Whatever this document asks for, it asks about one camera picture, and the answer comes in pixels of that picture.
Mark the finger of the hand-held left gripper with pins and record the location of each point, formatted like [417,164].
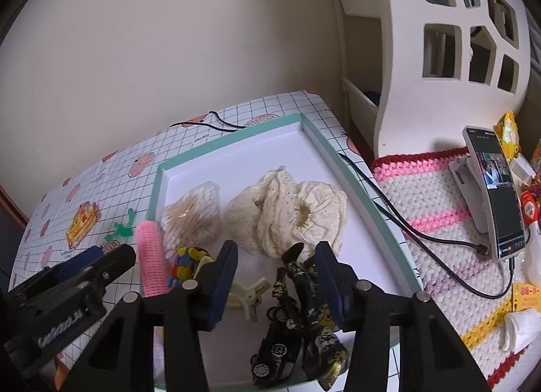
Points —
[80,261]
[114,265]

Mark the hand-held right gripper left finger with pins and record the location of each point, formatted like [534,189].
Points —
[222,286]

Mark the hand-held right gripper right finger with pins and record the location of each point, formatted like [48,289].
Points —
[329,286]

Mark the red white bottle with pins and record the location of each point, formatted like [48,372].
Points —
[531,210]

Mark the cream scrunchie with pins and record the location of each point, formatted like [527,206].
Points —
[279,214]

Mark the cream claw hair clip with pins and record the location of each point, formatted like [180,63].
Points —
[245,294]

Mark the grid printed tablecloth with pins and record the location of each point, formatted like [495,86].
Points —
[105,180]

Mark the pink hair roller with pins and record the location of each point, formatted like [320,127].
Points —
[150,256]

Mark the pink white crocheted mat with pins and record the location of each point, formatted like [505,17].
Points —
[422,197]

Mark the white cut-out shelf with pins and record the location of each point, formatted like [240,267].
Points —
[405,92]

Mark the white phone stand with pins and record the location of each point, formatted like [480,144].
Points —
[463,180]

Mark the black gold toy car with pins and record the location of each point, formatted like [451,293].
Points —
[291,333]

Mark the green rubber toy figure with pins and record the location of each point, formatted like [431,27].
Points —
[120,231]

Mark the white tissue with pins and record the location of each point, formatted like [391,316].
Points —
[520,328]

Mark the yellow snack packet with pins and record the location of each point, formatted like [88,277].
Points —
[509,130]

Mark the colourful sunflower hair clip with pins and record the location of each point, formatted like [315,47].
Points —
[186,265]

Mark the smartphone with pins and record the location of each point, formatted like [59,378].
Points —
[498,206]

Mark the bag of cotton swabs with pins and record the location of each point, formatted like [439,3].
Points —
[190,214]

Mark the yellow card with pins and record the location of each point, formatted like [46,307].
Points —
[526,297]

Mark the white box with green rim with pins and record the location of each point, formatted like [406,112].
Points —
[262,151]

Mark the yellow red flat trinket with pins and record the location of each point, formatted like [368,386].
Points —
[82,225]

